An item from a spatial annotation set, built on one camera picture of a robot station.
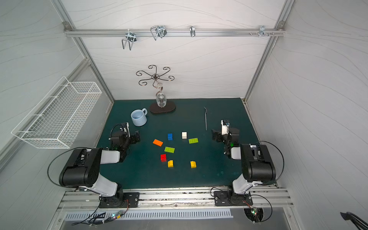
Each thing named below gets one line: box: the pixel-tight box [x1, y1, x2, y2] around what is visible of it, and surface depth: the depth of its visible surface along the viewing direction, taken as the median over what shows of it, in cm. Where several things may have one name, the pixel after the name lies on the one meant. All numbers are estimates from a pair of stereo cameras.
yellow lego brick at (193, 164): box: [190, 161, 197, 169], surface depth 86 cm
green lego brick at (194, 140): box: [188, 137, 199, 145], surface depth 98 cm
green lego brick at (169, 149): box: [164, 146, 175, 154], surface depth 94 cm
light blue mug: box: [130, 108, 148, 127], surface depth 105 cm
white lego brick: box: [181, 131, 187, 139], surface depth 98 cm
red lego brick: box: [160, 153, 167, 163], surface depth 87 cm
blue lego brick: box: [167, 133, 173, 141], surface depth 97 cm
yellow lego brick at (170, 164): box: [167, 159, 174, 168], surface depth 86 cm
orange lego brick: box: [152, 138, 164, 147], surface depth 97 cm
